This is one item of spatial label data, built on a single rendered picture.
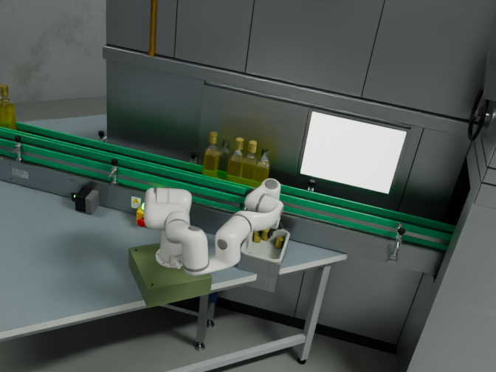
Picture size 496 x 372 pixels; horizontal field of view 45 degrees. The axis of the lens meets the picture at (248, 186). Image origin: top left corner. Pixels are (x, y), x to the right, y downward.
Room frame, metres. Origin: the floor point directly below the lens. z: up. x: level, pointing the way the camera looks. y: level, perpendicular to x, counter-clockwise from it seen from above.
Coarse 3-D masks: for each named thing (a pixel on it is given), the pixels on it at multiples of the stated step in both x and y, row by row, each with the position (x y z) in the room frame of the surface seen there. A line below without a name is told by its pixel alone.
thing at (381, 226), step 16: (0, 128) 2.41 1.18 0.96; (64, 144) 2.35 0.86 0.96; (208, 176) 2.24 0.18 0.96; (288, 208) 2.17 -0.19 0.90; (304, 208) 2.17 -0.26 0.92; (320, 208) 2.15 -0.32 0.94; (336, 208) 2.14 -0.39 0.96; (352, 224) 2.13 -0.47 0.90; (368, 224) 2.12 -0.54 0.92; (384, 224) 2.11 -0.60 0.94; (416, 240) 2.08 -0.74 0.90; (432, 240) 2.07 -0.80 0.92; (448, 240) 2.06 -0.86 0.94
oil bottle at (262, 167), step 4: (260, 160) 2.23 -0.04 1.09; (268, 160) 2.24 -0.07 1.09; (256, 164) 2.22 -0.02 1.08; (260, 164) 2.22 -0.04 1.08; (264, 164) 2.21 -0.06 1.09; (268, 164) 2.22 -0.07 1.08; (256, 168) 2.22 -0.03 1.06; (260, 168) 2.21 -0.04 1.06; (264, 168) 2.21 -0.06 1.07; (268, 168) 2.22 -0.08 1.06; (256, 172) 2.21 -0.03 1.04; (260, 172) 2.21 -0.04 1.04; (264, 172) 2.21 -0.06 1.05; (268, 172) 2.24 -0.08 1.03; (256, 176) 2.21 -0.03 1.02; (260, 176) 2.21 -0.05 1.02; (264, 176) 2.21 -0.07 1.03; (256, 180) 2.21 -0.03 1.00; (260, 180) 2.21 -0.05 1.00; (252, 184) 2.22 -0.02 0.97; (256, 184) 2.21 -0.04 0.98; (260, 184) 2.21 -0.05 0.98
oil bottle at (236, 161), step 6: (234, 156) 2.24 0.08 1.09; (240, 156) 2.24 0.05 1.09; (234, 162) 2.24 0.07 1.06; (240, 162) 2.23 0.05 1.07; (234, 168) 2.23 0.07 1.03; (240, 168) 2.23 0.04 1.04; (228, 174) 2.24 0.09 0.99; (234, 174) 2.23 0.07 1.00; (240, 174) 2.23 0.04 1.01; (228, 180) 2.24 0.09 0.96; (234, 180) 2.23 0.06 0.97; (240, 180) 2.24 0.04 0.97
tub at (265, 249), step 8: (280, 232) 2.09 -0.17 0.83; (288, 232) 2.08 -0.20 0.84; (248, 240) 2.01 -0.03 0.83; (272, 240) 2.09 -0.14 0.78; (288, 240) 2.04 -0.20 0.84; (248, 248) 2.02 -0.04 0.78; (256, 248) 2.04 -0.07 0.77; (264, 248) 2.04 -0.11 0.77; (272, 248) 2.05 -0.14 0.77; (256, 256) 1.90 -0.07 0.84; (264, 256) 1.99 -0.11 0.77; (272, 256) 2.00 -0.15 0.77; (280, 256) 1.92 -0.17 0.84
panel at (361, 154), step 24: (312, 120) 2.33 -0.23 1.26; (336, 120) 2.32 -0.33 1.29; (312, 144) 2.33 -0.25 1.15; (336, 144) 2.31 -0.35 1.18; (360, 144) 2.30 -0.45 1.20; (384, 144) 2.28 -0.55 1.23; (312, 168) 2.33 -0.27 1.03; (336, 168) 2.31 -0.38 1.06; (360, 168) 2.29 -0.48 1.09; (384, 168) 2.28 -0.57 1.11; (384, 192) 2.27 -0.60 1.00
